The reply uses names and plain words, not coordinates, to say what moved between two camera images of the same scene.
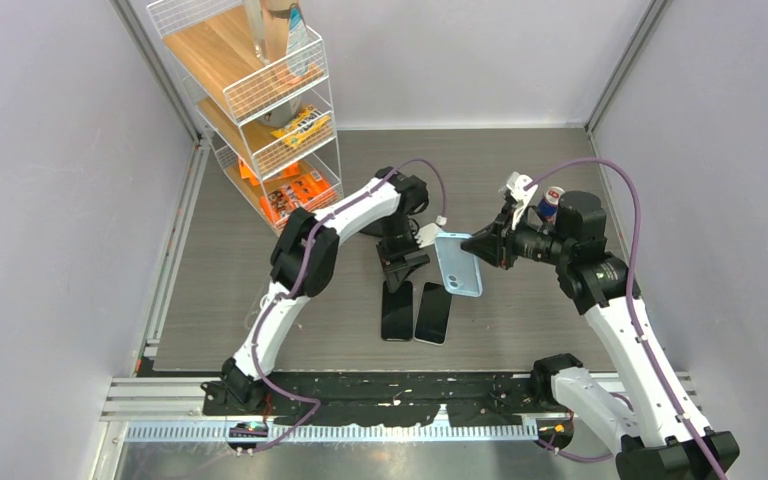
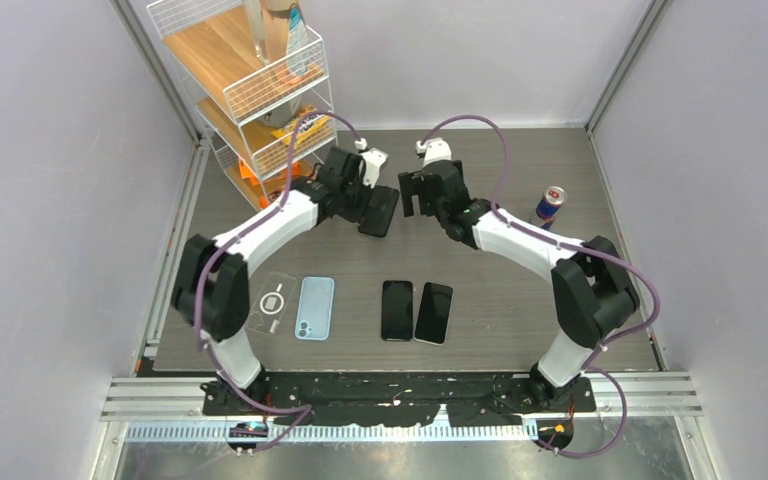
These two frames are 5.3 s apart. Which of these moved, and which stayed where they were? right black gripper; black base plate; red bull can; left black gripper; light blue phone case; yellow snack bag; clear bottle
Moved: light blue phone case; left black gripper; right black gripper
Stayed: clear bottle; red bull can; yellow snack bag; black base plate
